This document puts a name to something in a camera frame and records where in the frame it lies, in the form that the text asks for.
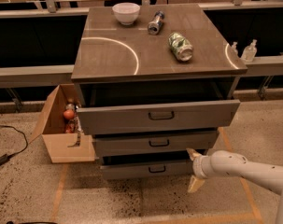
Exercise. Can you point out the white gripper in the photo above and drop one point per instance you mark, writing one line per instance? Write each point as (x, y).
(198, 167)

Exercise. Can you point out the grey bottom drawer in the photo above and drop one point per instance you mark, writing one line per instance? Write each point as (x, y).
(147, 169)

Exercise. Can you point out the grey drawer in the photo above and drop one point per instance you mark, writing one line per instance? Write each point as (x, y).
(147, 169)
(157, 117)
(154, 142)

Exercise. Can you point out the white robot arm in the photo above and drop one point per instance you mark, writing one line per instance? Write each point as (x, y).
(228, 164)

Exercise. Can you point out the grey middle drawer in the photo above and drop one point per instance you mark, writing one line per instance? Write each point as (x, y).
(154, 142)

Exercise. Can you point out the grey top drawer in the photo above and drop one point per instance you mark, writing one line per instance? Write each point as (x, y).
(157, 117)

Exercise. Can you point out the grey drawer cabinet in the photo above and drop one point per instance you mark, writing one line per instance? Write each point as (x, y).
(118, 65)

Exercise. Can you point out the open cardboard box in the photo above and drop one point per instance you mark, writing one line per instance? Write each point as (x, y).
(62, 147)

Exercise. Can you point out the green white soda can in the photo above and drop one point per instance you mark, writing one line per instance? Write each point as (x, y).
(180, 46)

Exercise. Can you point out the small clear spray bottle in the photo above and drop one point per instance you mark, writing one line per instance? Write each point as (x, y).
(234, 47)

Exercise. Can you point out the clear pump bottle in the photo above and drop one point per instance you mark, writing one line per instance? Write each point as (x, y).
(249, 52)

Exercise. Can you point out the red snack packet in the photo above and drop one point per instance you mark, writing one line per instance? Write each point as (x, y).
(69, 128)

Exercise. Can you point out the red round fruit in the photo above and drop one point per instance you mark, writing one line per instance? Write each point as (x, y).
(69, 114)

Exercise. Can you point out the blue silver slim can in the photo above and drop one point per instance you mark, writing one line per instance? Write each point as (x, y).
(156, 24)

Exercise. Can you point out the white ceramic bowl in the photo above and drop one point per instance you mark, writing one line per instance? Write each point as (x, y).
(126, 13)

